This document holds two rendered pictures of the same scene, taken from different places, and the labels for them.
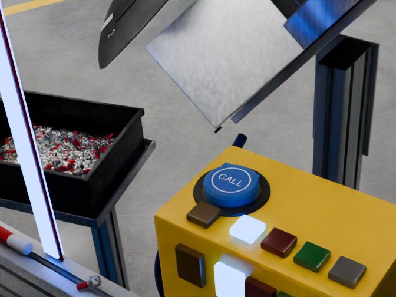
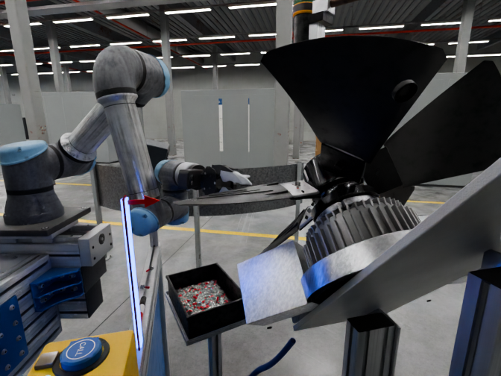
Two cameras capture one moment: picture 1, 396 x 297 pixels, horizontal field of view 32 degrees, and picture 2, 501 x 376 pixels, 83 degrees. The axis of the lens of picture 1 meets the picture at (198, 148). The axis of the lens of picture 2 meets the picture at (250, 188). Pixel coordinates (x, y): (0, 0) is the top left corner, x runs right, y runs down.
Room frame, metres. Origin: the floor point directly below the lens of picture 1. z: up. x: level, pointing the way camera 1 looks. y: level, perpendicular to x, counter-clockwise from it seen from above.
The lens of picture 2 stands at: (0.28, -0.33, 1.33)
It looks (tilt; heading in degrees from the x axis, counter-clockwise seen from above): 13 degrees down; 37
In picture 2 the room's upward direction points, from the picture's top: straight up
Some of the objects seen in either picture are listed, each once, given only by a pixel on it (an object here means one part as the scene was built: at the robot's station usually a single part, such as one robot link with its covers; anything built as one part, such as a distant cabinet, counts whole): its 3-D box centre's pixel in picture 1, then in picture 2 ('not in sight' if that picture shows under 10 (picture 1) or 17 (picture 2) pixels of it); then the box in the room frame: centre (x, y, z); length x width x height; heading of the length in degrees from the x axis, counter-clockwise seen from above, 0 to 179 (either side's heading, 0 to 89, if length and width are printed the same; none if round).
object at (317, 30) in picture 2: not in sight; (308, 34); (0.82, -0.06, 1.49); 0.09 x 0.07 x 0.10; 86
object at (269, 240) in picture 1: (279, 242); not in sight; (0.32, -0.05, 1.08); 0.02 x 0.02 x 0.01; 51
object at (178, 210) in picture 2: not in sight; (173, 207); (0.80, 0.36, 1.08); 0.11 x 0.08 x 0.11; 20
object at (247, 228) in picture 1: (247, 228); not in sight; (0.34, -0.03, 1.08); 0.02 x 0.02 x 0.01; 51
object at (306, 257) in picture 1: (312, 256); not in sight; (0.31, -0.07, 1.08); 0.02 x 0.02 x 0.01; 51
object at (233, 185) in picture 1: (231, 187); (81, 353); (0.38, -0.02, 1.08); 0.04 x 0.04 x 0.02
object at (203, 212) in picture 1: (203, 214); (47, 360); (0.35, 0.00, 1.08); 0.02 x 0.02 x 0.01; 51
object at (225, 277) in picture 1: (230, 284); not in sight; (0.32, -0.01, 1.04); 0.02 x 0.01 x 0.03; 51
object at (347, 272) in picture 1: (346, 271); not in sight; (0.29, -0.08, 1.08); 0.02 x 0.02 x 0.01; 51
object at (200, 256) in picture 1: (190, 265); not in sight; (0.34, 0.01, 1.04); 0.02 x 0.01 x 0.03; 51
